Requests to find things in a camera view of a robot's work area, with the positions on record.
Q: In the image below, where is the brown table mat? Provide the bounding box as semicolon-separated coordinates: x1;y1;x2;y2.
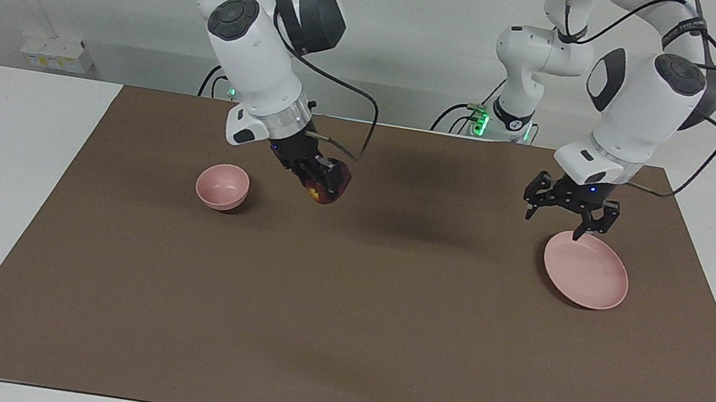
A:
0;66;716;402

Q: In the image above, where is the black right base cable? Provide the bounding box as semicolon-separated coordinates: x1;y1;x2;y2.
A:
197;60;241;102

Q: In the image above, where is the dark red apple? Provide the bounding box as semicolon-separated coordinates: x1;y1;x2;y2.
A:
303;160;354;209

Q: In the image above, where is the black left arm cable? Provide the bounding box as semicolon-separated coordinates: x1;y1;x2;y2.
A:
524;0;716;207

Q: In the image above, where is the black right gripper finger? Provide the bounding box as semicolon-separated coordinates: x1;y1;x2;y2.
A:
288;163;329;199
317;156;352;183

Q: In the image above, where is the white power strip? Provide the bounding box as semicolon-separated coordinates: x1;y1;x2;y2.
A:
18;32;99;78

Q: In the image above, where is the pink plate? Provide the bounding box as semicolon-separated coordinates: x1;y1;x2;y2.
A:
537;227;636;314

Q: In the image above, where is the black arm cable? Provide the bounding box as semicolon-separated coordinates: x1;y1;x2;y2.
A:
524;0;716;207
152;0;397;164

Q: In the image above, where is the black left base cable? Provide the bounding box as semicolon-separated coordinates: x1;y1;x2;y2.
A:
430;65;548;147

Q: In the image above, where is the pink bowl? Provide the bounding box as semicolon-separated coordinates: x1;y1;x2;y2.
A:
192;160;253;215

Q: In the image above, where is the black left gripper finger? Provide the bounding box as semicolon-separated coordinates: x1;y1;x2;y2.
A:
571;198;623;248
519;169;557;224

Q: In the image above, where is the black base cable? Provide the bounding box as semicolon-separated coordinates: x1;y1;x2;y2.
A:
430;65;548;147
197;60;241;102

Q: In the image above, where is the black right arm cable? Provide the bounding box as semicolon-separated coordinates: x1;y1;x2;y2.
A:
152;0;397;164

